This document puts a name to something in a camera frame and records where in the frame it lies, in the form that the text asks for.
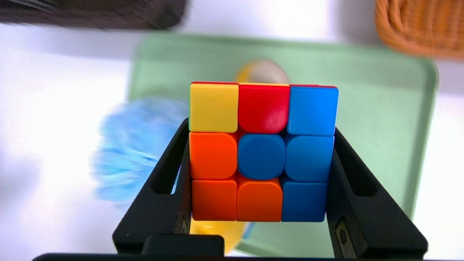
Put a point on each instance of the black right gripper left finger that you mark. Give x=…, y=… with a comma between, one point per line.
x=159, y=214

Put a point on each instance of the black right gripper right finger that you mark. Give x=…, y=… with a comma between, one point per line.
x=369, y=221

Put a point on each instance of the yellow duck toy car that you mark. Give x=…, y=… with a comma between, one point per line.
x=217, y=232

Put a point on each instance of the light blue mesh bath loofah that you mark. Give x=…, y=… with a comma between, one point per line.
x=130, y=152

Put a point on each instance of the multicoloured puzzle cube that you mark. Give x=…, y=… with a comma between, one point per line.
x=261, y=156

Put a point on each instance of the orange wicker basket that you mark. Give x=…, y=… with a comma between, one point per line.
x=420, y=25

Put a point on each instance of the dark brown wicker basket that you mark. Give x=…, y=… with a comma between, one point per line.
x=90, y=14

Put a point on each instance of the light green plastic tray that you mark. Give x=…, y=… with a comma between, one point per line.
x=380, y=119

